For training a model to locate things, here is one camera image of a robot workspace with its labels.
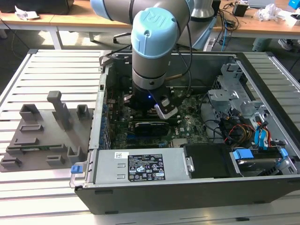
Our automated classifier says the black plastic shroud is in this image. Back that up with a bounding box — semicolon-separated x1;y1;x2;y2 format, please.
182;143;242;179

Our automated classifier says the black graphics card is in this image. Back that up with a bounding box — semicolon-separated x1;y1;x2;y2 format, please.
133;120;170;137

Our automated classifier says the blue hanging cable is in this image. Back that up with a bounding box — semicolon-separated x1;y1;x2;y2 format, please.
222;20;229;52

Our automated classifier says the grey parts rack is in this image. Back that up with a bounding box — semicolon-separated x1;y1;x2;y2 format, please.
0;90;95;173

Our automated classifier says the silver chipset heatsink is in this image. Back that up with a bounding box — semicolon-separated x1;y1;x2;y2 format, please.
172;137;191;148

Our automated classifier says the pale blue teach pendant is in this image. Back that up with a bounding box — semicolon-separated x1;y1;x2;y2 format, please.
192;20;217;51

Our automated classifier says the black camera bracket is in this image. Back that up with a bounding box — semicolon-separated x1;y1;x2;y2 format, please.
155;91;184;112

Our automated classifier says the grey laptop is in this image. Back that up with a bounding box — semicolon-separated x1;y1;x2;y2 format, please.
247;0;275;8

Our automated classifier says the green motherboard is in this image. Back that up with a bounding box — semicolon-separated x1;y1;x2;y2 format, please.
105;87;211;150

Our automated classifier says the red yellow wire bundle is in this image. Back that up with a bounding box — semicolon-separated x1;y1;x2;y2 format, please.
222;123;256;144

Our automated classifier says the office chair base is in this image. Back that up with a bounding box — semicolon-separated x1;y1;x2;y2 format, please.
112;32;132;45

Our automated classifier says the grey power supply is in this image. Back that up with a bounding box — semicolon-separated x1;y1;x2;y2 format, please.
84;147;188;186

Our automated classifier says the blue flat data cable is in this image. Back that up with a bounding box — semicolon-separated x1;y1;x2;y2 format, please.
254;112;270;151

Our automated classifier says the clear plastic bag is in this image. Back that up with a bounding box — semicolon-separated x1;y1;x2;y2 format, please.
254;3;293;22

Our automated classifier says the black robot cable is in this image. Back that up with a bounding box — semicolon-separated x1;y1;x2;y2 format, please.
174;45;192;97
166;22;195;82

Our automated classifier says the crumpled white paper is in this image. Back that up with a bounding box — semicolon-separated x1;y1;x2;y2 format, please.
14;6;40;20

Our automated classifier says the pale green bin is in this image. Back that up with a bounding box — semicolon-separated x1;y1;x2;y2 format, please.
252;37;275;53

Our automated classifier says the small black box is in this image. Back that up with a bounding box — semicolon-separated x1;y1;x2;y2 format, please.
232;2;248;17

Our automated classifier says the hard disk in blue carrier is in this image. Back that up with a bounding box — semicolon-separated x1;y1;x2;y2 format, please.
231;147;289;177

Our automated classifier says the black cable bundle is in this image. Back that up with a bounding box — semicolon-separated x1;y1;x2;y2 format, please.
199;92;235;143

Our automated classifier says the black open PC case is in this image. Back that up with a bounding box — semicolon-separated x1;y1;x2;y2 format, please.
69;50;300;215

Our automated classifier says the white sneaker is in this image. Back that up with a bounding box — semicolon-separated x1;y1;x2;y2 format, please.
277;38;294;51

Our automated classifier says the black adapter with cable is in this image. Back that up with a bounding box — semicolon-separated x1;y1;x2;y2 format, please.
217;9;240;46

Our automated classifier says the silver metal drive cage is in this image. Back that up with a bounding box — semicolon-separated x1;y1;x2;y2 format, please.
207;61;270;128

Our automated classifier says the white box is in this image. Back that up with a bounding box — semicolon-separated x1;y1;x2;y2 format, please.
290;13;300;27

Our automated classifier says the black bag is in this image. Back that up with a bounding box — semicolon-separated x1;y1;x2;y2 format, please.
0;0;75;15

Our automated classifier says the wooden desk white frame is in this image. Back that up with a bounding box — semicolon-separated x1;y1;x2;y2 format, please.
0;8;300;51

